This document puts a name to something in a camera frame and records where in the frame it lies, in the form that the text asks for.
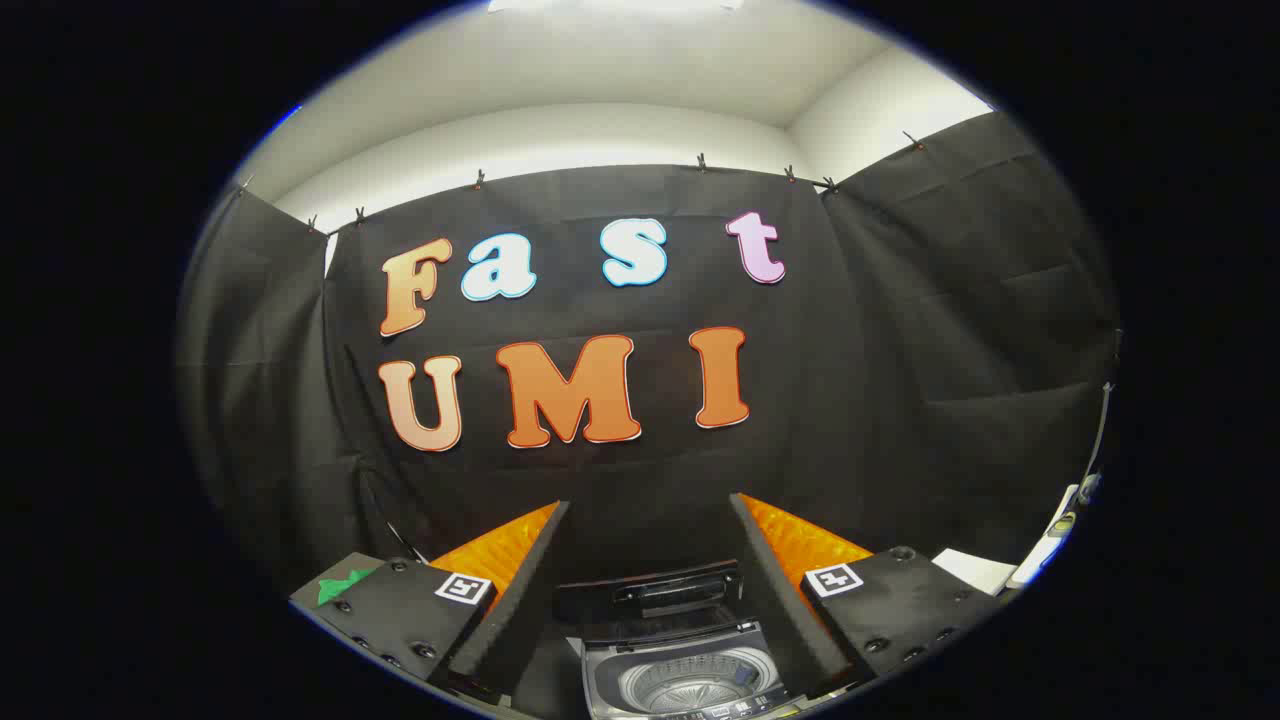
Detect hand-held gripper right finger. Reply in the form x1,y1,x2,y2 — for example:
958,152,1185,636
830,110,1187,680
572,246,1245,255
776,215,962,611
730,492,1001,703

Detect row of backdrop clips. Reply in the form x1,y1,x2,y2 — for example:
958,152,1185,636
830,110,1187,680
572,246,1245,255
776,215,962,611
235,130,926,233

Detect grey top-load washing machine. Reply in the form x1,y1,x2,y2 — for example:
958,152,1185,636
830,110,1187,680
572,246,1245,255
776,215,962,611
578,620,801,720

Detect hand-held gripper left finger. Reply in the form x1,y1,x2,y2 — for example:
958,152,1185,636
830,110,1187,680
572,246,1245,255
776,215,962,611
290,500,571,706

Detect green polo shirt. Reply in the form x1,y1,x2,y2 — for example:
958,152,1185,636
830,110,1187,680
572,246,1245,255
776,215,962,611
318,567,379,607

